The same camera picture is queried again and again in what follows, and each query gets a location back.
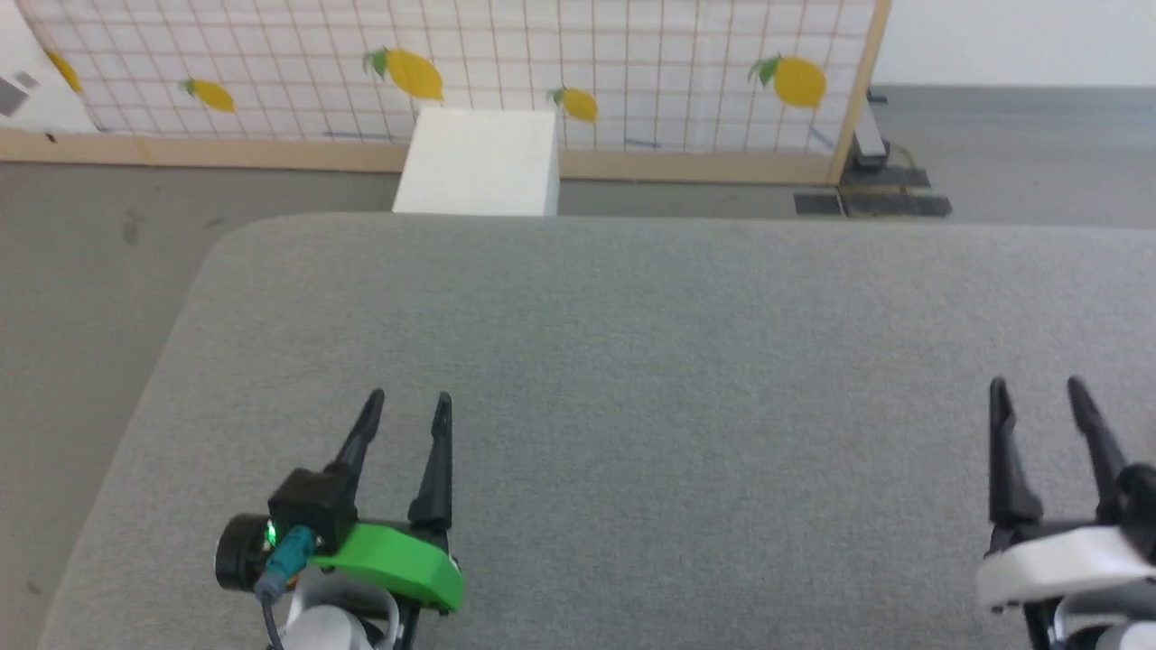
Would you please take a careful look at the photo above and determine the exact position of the large black floor mat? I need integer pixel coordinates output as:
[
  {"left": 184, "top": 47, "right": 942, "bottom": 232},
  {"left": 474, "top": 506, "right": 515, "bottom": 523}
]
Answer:
[{"left": 844, "top": 190, "right": 954, "bottom": 219}]

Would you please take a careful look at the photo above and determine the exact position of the grey screen support bar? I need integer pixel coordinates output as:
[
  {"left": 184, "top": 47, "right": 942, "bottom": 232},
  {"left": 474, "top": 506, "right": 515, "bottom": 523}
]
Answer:
[{"left": 851, "top": 88, "right": 891, "bottom": 171}]

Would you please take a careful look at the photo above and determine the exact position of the black screen base plate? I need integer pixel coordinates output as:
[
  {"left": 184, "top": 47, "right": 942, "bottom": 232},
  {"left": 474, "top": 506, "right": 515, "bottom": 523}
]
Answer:
[{"left": 839, "top": 165, "right": 932, "bottom": 190}]

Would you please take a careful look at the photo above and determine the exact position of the lemon print partition screen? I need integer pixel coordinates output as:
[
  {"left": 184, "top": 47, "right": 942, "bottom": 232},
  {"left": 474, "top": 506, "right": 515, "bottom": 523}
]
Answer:
[{"left": 0, "top": 0, "right": 895, "bottom": 187}]

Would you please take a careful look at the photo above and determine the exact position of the black cable with teal plug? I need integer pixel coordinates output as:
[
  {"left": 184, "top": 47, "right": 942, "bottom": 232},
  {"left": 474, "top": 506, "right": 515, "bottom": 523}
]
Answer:
[{"left": 255, "top": 527, "right": 319, "bottom": 650}]

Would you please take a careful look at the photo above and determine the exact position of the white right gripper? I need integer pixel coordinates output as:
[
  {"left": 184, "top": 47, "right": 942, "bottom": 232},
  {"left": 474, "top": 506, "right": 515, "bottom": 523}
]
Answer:
[{"left": 977, "top": 376, "right": 1156, "bottom": 611}]

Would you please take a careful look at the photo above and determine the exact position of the white box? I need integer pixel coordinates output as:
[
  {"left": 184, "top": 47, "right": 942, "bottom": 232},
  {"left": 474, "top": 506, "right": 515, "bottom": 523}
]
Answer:
[{"left": 392, "top": 108, "right": 561, "bottom": 218}]

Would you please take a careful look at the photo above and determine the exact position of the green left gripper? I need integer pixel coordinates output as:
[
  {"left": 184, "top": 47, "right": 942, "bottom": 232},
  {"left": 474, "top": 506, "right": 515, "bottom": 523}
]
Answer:
[{"left": 215, "top": 389, "right": 467, "bottom": 617}]

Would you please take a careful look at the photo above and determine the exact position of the grey fabric sofa cushion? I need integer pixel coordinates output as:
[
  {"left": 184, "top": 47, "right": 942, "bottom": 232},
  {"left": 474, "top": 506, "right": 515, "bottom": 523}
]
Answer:
[{"left": 36, "top": 212, "right": 1156, "bottom": 650}]

